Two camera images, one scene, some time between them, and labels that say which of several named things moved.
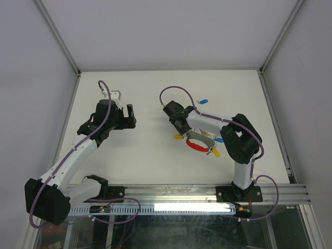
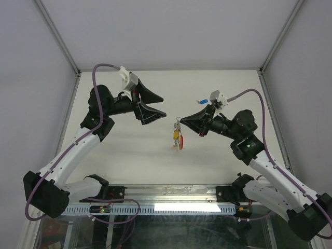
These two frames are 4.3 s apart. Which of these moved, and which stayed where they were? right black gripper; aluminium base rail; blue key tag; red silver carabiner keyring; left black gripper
Moved: left black gripper; right black gripper; red silver carabiner keyring
Stayed: aluminium base rail; blue key tag
